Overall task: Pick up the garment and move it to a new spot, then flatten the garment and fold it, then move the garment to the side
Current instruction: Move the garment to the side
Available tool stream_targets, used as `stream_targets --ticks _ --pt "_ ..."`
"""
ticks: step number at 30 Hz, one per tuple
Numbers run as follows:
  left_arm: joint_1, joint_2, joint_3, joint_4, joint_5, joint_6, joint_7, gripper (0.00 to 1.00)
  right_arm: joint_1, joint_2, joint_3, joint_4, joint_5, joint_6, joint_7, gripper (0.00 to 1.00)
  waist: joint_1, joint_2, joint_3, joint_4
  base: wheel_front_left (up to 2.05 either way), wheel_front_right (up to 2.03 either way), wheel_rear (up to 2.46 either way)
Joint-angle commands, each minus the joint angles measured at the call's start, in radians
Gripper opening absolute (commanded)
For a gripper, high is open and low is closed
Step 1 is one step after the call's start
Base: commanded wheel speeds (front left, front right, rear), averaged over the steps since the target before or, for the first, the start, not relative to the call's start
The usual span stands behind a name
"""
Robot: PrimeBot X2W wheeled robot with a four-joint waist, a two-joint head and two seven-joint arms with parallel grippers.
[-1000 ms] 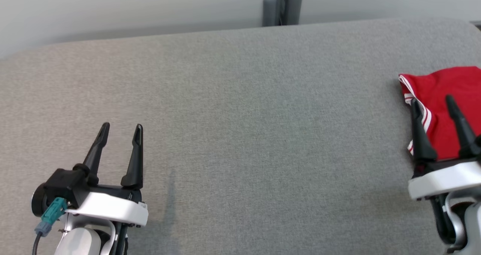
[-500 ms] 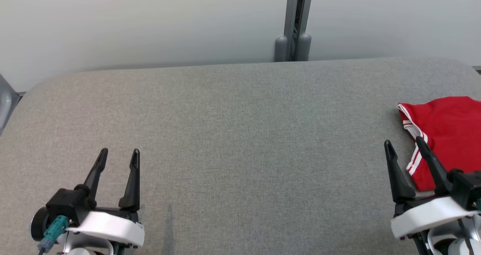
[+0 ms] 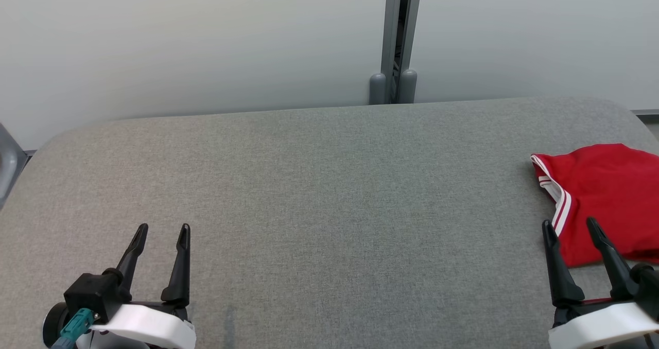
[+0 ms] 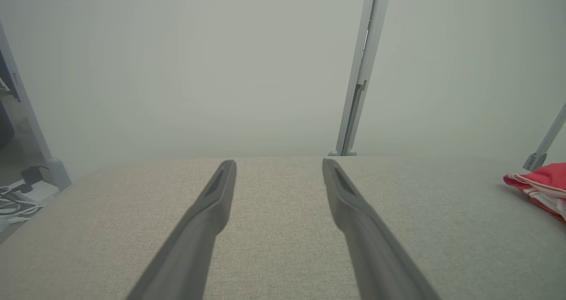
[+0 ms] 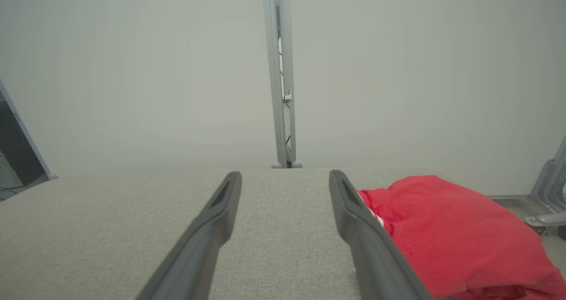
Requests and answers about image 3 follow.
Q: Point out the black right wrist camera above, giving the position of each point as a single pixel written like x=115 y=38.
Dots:
x=648 y=287

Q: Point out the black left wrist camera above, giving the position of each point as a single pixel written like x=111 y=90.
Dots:
x=92 y=292

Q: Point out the grey metal partition post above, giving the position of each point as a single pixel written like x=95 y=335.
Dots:
x=391 y=30

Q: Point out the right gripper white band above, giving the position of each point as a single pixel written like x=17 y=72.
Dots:
x=597 y=328

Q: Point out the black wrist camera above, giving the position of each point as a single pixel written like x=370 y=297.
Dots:
x=648 y=287
x=92 y=292

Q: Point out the red white basketball jersey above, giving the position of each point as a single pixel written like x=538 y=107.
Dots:
x=607 y=194

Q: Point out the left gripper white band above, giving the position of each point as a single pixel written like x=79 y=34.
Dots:
x=149 y=326

